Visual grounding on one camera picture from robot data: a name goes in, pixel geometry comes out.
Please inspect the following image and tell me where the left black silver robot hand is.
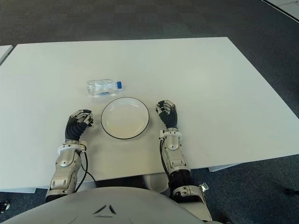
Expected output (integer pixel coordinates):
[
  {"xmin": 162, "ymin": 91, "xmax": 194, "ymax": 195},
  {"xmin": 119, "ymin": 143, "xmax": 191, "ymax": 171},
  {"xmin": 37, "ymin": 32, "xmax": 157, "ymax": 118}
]
[{"xmin": 64, "ymin": 109, "xmax": 94, "ymax": 142}]

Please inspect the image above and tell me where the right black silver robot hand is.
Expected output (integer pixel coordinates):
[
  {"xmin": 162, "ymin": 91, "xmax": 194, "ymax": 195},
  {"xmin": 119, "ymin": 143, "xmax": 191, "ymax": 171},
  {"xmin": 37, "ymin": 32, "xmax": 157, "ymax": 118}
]
[{"xmin": 154, "ymin": 99, "xmax": 179, "ymax": 130}]

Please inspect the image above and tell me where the clear water bottle blue cap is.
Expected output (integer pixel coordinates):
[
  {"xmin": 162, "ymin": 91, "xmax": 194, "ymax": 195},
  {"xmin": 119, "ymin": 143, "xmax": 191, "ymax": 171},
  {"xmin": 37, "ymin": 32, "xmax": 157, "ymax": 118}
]
[{"xmin": 86, "ymin": 79, "xmax": 124, "ymax": 98}]

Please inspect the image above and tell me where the white plate black rim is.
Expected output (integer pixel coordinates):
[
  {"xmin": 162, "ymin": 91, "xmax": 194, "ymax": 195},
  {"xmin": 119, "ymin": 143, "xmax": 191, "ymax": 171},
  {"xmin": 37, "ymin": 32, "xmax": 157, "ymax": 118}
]
[{"xmin": 100, "ymin": 97, "xmax": 150, "ymax": 141}]

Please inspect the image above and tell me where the grey robot torso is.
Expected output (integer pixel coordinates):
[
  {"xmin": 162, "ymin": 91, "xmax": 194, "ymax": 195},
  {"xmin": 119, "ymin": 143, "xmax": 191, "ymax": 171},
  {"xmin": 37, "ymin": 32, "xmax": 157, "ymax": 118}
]
[{"xmin": 0, "ymin": 186, "xmax": 212, "ymax": 224}]

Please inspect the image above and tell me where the white neighbouring table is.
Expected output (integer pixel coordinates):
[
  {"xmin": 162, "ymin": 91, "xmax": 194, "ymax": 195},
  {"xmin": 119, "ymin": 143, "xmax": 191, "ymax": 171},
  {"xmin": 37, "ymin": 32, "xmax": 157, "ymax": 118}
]
[{"xmin": 0, "ymin": 44, "xmax": 13, "ymax": 66}]

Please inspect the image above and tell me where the black stand with wheel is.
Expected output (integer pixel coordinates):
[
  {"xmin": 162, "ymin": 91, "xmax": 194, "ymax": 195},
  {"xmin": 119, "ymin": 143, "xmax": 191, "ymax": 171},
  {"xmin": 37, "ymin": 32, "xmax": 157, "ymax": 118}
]
[{"xmin": 0, "ymin": 199, "xmax": 11, "ymax": 214}]

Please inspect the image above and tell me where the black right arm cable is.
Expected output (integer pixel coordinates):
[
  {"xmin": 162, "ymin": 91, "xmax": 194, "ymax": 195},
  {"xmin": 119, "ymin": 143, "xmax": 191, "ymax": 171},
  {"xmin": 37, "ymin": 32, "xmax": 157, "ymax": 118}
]
[{"xmin": 159, "ymin": 137, "xmax": 171, "ymax": 185}]

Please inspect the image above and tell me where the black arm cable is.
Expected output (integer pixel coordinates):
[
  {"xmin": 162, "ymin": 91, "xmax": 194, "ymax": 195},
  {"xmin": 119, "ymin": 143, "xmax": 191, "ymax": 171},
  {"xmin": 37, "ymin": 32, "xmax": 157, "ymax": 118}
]
[
  {"xmin": 75, "ymin": 149, "xmax": 97, "ymax": 192},
  {"xmin": 159, "ymin": 137, "xmax": 171, "ymax": 185}
]

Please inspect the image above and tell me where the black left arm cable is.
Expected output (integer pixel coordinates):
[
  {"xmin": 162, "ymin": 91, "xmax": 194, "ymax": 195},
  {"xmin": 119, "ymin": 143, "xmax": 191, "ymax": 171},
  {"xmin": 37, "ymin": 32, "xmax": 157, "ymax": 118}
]
[{"xmin": 75, "ymin": 149, "xmax": 97, "ymax": 192}]

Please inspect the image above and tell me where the white table pedestal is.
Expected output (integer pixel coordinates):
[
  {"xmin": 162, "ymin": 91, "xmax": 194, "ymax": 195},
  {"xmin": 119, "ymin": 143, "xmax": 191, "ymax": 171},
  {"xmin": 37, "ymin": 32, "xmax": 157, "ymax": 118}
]
[{"xmin": 142, "ymin": 173, "xmax": 171, "ymax": 193}]

